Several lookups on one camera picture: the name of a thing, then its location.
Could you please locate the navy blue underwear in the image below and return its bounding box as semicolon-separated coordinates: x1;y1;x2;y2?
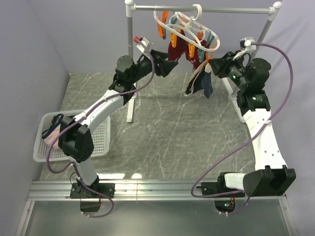
183;60;213;99

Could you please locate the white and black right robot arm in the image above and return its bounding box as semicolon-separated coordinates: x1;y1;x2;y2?
209;52;296;197

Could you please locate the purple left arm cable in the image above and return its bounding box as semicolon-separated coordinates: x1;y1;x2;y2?
45;40;156;218

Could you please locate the dark red lace bra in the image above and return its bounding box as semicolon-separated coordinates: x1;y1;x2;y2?
168;36;207;71

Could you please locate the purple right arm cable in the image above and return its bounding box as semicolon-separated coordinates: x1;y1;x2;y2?
190;42;294;215

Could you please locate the orange clothespin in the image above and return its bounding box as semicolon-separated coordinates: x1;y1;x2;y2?
157;11;170;38
206;52;213;62
170;33;177;48

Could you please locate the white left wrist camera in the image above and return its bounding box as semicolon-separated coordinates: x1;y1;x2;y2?
133;36;154;55

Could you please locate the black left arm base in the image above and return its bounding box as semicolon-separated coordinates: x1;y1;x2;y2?
69;181;115;215

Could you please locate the yellow-orange clothespin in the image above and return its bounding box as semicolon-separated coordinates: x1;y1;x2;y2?
189;43;195;58

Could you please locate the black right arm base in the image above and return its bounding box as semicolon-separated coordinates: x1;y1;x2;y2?
197;182;245;213

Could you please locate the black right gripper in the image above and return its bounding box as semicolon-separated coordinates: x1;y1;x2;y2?
207;50;249;90

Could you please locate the white plastic clip hanger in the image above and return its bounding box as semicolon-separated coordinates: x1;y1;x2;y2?
153;4;220;52

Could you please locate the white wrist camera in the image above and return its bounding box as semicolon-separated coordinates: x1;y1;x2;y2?
133;36;154;55
233;37;256;60

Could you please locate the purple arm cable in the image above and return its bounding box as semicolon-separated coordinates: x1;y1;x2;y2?
45;40;156;218
190;42;294;215

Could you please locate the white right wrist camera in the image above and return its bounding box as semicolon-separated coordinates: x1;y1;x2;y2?
233;37;256;60

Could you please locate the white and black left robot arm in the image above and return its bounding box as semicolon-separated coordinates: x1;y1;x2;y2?
58;50;178;198

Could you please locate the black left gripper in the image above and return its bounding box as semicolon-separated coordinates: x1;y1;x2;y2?
130;50;179;85

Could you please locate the silver clothes rack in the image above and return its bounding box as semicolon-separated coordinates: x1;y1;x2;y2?
123;0;283;123

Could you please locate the white perforated plastic basket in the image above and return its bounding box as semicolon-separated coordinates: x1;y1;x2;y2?
33;110;111;163

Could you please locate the teal clothespin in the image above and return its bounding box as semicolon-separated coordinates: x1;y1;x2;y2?
197;49;205;63
206;30;220;51

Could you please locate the aluminium mounting rail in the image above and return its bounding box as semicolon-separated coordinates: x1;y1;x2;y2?
16;179;298;236

